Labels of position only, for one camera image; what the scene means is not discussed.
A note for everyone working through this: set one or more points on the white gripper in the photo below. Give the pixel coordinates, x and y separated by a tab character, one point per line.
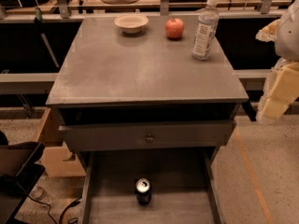
288	36

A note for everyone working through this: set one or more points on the blue pepsi can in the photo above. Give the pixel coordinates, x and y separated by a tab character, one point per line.
143	191

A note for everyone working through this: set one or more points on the grey drawer cabinet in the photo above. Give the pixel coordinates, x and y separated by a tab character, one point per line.
110	77

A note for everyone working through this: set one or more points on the grey open middle drawer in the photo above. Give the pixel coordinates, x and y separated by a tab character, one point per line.
153	186

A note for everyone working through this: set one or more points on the grey top drawer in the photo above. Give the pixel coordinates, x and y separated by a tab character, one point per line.
126	136

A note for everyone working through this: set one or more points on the clear plastic water bottle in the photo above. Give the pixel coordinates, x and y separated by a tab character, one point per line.
207	22

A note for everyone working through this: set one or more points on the red apple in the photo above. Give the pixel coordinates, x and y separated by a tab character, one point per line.
174	28

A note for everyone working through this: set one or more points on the white paper bowl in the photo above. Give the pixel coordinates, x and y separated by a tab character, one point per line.
131	23

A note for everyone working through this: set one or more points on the cardboard box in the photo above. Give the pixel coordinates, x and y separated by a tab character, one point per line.
58	160

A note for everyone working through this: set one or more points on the black bin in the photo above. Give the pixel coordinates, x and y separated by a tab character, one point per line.
19	173

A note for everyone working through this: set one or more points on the green handled tool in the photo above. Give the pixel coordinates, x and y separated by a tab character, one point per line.
39	24

